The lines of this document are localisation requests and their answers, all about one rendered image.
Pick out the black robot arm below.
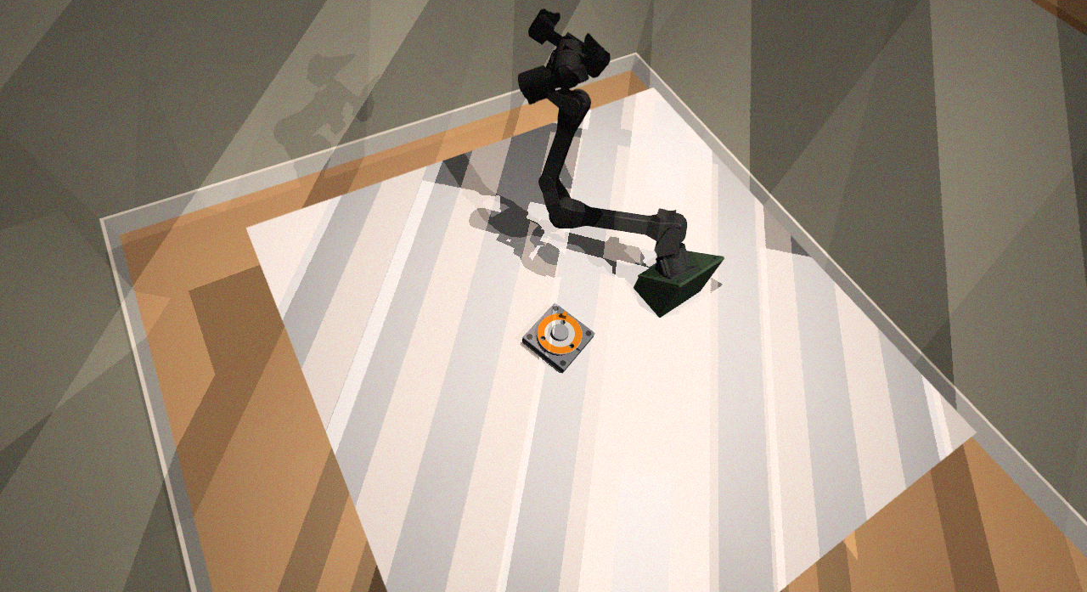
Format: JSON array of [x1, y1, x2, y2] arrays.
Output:
[[518, 50, 694, 279]]

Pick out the orange round plate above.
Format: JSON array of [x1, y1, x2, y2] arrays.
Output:
[[537, 312, 582, 355]]

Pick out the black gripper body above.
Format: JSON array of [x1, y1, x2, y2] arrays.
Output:
[[528, 8, 610, 77]]

